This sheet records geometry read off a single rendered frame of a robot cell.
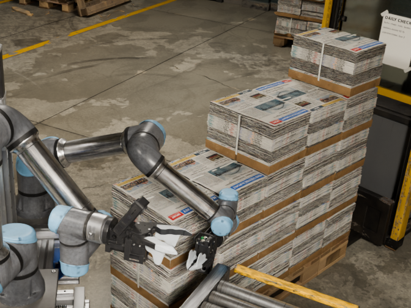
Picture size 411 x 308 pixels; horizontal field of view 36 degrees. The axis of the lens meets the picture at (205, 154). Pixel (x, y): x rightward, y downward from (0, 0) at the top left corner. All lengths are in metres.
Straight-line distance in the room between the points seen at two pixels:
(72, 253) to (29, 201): 0.78
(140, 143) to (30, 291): 0.63
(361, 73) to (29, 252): 1.89
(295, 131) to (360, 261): 1.24
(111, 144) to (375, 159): 2.04
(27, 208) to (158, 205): 0.50
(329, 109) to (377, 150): 1.00
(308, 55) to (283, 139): 0.61
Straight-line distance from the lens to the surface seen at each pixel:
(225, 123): 2.85
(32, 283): 2.03
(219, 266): 2.22
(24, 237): 1.93
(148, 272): 2.65
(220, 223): 2.26
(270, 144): 2.71
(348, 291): 3.58
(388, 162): 3.95
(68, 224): 1.63
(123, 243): 1.61
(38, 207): 2.43
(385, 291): 3.65
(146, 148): 2.22
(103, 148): 2.39
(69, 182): 1.77
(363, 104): 3.30
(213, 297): 2.10
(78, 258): 1.69
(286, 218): 3.05
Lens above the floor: 2.11
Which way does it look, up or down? 26 degrees down
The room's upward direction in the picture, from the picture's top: 4 degrees clockwise
